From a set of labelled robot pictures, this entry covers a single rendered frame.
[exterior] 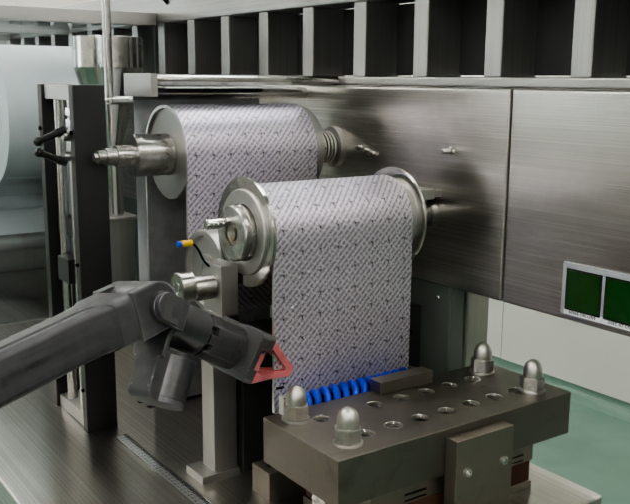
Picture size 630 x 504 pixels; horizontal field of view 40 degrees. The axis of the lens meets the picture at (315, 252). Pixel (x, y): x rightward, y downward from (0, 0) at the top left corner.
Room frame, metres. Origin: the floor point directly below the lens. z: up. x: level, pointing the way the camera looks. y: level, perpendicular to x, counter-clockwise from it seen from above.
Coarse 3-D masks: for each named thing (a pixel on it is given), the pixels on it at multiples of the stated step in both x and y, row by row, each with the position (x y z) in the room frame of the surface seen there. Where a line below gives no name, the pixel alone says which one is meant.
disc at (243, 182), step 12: (240, 180) 1.16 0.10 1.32; (252, 180) 1.14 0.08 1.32; (228, 192) 1.18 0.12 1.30; (252, 192) 1.13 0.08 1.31; (264, 192) 1.12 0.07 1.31; (264, 204) 1.11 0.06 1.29; (264, 216) 1.11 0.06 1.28; (276, 240) 1.09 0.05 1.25; (264, 264) 1.11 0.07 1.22; (240, 276) 1.16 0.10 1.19; (252, 276) 1.13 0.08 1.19; (264, 276) 1.11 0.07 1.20
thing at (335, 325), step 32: (288, 288) 1.12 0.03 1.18; (320, 288) 1.15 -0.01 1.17; (352, 288) 1.18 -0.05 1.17; (384, 288) 1.21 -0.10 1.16; (288, 320) 1.12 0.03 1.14; (320, 320) 1.15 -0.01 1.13; (352, 320) 1.18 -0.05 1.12; (384, 320) 1.21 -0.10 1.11; (288, 352) 1.12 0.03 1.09; (320, 352) 1.15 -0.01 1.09; (352, 352) 1.18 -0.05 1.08; (384, 352) 1.21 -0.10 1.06; (288, 384) 1.12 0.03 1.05; (320, 384) 1.15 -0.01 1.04
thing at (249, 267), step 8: (232, 192) 1.17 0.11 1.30; (240, 192) 1.15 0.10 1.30; (248, 192) 1.14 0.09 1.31; (408, 192) 1.26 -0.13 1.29; (232, 200) 1.17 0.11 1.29; (240, 200) 1.15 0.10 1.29; (248, 200) 1.13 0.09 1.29; (256, 200) 1.12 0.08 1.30; (256, 208) 1.12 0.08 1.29; (256, 216) 1.12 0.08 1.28; (416, 216) 1.25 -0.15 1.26; (256, 224) 1.12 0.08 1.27; (264, 224) 1.11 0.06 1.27; (416, 224) 1.25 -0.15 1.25; (264, 232) 1.10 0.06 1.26; (264, 240) 1.10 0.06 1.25; (256, 248) 1.12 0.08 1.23; (264, 248) 1.10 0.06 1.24; (256, 256) 1.12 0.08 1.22; (264, 256) 1.11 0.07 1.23; (240, 264) 1.15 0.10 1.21; (248, 264) 1.14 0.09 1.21; (256, 264) 1.12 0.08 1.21; (240, 272) 1.15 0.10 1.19; (248, 272) 1.14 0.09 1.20
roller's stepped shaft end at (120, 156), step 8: (96, 152) 1.30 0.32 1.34; (104, 152) 1.30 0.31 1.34; (112, 152) 1.30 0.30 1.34; (120, 152) 1.30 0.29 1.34; (128, 152) 1.31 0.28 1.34; (96, 160) 1.29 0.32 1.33; (104, 160) 1.29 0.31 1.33; (112, 160) 1.30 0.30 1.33; (120, 160) 1.30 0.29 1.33; (128, 160) 1.31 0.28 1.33
